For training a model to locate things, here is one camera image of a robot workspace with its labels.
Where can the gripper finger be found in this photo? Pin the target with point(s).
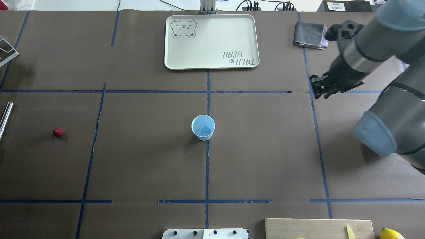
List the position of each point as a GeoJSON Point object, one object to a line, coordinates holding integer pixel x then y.
{"type": "Point", "coordinates": [322, 91]}
{"type": "Point", "coordinates": [319, 81]}

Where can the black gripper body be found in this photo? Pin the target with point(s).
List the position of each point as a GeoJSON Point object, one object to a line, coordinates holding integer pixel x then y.
{"type": "Point", "coordinates": [343, 74]}

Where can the red strawberry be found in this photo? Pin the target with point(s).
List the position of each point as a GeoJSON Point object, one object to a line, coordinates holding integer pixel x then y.
{"type": "Point", "coordinates": [58, 132]}

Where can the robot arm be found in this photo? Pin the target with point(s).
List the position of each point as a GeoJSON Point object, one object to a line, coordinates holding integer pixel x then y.
{"type": "Point", "coordinates": [395, 123]}

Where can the light blue plastic cup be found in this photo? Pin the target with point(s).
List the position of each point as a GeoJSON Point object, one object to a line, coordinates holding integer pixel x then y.
{"type": "Point", "coordinates": [203, 127]}

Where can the grey and purple folded cloth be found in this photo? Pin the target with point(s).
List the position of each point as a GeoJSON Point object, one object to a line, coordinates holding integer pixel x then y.
{"type": "Point", "coordinates": [310, 35]}

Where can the black box with label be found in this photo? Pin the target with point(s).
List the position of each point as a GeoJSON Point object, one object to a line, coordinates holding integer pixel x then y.
{"type": "Point", "coordinates": [345, 6]}

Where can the cream bear serving tray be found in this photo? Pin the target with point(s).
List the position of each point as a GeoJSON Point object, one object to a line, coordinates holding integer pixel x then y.
{"type": "Point", "coordinates": [210, 42]}

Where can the wooden cutting board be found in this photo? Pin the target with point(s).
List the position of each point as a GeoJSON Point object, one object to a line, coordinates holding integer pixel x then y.
{"type": "Point", "coordinates": [317, 228]}

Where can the yellow plastic knife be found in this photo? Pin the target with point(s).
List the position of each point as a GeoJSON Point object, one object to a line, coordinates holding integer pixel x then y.
{"type": "Point", "coordinates": [350, 233]}

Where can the white pillar with base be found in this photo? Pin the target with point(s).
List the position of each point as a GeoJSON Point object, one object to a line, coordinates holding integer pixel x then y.
{"type": "Point", "coordinates": [207, 233]}

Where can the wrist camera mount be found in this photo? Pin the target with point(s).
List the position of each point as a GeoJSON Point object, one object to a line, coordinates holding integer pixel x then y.
{"type": "Point", "coordinates": [344, 31]}

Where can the aluminium frame post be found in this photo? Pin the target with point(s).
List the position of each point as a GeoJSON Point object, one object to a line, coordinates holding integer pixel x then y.
{"type": "Point", "coordinates": [207, 7]}

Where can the white wire cup rack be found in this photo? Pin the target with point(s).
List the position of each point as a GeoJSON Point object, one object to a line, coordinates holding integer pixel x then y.
{"type": "Point", "coordinates": [7, 51]}

